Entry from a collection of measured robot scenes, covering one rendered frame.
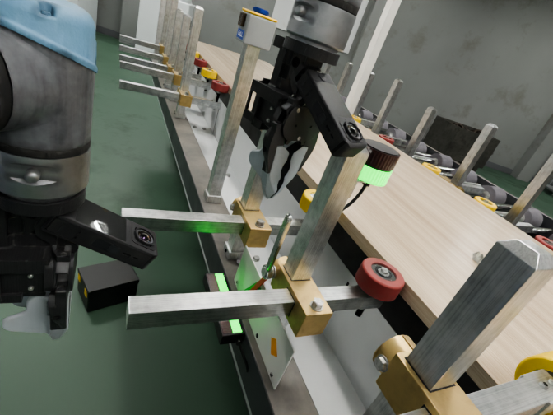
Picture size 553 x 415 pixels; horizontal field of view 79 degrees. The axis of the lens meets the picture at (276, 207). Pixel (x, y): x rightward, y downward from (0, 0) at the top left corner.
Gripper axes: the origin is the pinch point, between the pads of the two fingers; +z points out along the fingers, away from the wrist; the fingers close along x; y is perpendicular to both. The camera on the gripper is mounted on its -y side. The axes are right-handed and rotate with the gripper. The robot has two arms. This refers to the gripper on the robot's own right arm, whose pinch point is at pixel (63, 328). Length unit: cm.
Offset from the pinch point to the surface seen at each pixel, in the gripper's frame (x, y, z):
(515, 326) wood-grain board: 14, -69, -7
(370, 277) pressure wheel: 1.0, -44.2, -7.9
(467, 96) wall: -468, -639, -34
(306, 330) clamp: 4.9, -32.2, -0.9
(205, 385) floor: -36, -43, 83
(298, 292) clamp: 0.4, -31.5, -4.4
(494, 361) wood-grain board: 18, -55, -7
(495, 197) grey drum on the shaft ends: -60, -179, 0
